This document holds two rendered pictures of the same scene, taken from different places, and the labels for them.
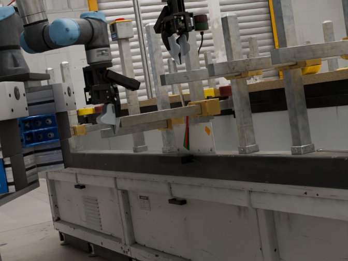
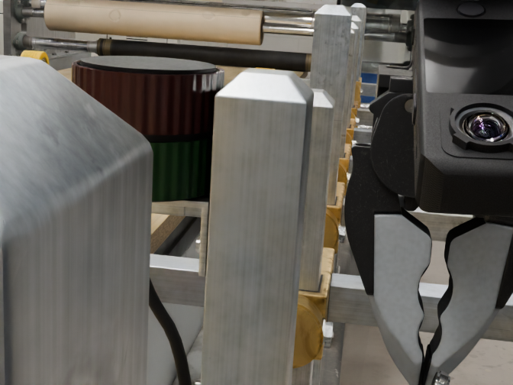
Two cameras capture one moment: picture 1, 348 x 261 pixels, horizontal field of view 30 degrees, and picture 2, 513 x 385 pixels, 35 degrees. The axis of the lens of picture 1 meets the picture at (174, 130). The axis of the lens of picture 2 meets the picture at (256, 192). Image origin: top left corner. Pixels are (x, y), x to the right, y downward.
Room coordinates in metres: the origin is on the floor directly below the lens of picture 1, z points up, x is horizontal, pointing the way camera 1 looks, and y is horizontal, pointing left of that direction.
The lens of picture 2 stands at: (2.39, 0.09, 1.18)
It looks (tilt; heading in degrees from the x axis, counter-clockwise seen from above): 14 degrees down; 215
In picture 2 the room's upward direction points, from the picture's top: 4 degrees clockwise
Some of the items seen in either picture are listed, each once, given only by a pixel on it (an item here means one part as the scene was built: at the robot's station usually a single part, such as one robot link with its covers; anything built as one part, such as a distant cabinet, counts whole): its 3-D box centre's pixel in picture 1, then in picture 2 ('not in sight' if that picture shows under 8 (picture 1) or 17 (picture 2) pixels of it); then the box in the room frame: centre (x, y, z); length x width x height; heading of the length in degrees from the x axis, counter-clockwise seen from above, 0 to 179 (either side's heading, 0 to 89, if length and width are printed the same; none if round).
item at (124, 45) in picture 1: (131, 95); not in sight; (2.58, 0.15, 0.93); 0.05 x 0.05 x 0.45; 28
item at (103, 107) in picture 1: (105, 119); not in sight; (1.95, 0.20, 0.86); 0.06 x 0.03 x 0.09; 118
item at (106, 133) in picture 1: (159, 124); not in sight; (2.29, 0.05, 0.81); 0.44 x 0.03 x 0.04; 118
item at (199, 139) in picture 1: (192, 138); not in sight; (2.14, -0.06, 0.75); 0.26 x 0.01 x 0.10; 28
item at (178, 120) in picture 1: (169, 122); not in sight; (2.33, 0.01, 0.81); 0.14 x 0.06 x 0.05; 28
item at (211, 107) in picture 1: (203, 107); not in sight; (2.11, -0.11, 0.85); 0.14 x 0.06 x 0.05; 28
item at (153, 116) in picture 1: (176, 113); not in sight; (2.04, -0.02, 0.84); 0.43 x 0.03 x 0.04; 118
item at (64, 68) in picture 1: (71, 109); not in sight; (3.24, 0.49, 0.91); 0.04 x 0.04 x 0.48; 28
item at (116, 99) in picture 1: (114, 103); not in sight; (1.93, 0.16, 0.91); 0.05 x 0.02 x 0.09; 28
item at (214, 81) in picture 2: (198, 19); (148, 94); (2.15, -0.13, 1.14); 0.06 x 0.06 x 0.02
